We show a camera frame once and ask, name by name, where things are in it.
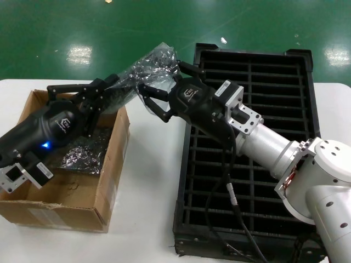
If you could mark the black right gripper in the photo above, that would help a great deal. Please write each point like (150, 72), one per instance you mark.
(197, 104)

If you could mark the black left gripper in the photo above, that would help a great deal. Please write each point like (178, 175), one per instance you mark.
(49, 128)

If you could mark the black graphics card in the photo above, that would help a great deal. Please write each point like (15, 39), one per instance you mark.
(118, 96)

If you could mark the clear shiny antistatic bag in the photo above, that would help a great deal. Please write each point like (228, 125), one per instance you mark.
(153, 68)

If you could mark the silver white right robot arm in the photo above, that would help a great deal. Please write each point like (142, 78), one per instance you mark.
(268, 148)

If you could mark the graphics card in shiny bag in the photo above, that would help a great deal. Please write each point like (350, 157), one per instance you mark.
(82, 161)

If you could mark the black slotted plastic container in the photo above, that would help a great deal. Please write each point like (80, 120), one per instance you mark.
(274, 82)

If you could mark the brown cardboard box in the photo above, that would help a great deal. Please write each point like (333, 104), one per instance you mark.
(68, 216)

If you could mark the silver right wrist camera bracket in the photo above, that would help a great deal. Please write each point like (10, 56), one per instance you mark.
(235, 96)

